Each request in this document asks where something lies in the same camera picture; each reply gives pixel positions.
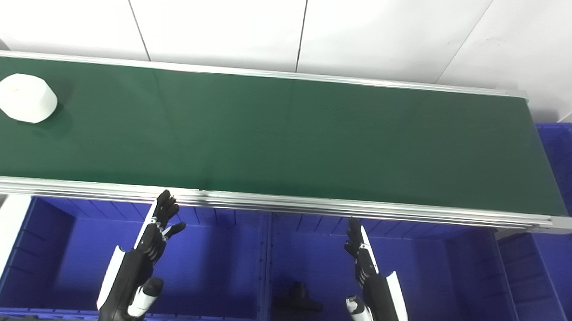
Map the green conveyor belt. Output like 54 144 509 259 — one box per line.
0 49 572 236

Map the blue plastic bin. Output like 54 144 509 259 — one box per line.
263 212 529 321
0 194 270 321
494 120 572 321

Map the white cylindrical plastic part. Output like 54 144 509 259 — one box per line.
0 72 59 125

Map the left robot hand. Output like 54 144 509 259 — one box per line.
96 187 188 321

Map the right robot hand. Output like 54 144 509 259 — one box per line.
341 219 414 321

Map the black plastic part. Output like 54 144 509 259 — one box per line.
272 280 325 321

